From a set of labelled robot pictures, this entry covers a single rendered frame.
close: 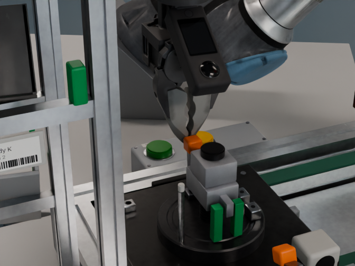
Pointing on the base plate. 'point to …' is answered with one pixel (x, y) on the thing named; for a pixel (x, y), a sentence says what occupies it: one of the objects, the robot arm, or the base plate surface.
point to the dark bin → (16, 55)
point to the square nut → (129, 206)
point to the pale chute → (20, 191)
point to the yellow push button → (206, 137)
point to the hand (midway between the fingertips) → (188, 136)
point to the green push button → (159, 149)
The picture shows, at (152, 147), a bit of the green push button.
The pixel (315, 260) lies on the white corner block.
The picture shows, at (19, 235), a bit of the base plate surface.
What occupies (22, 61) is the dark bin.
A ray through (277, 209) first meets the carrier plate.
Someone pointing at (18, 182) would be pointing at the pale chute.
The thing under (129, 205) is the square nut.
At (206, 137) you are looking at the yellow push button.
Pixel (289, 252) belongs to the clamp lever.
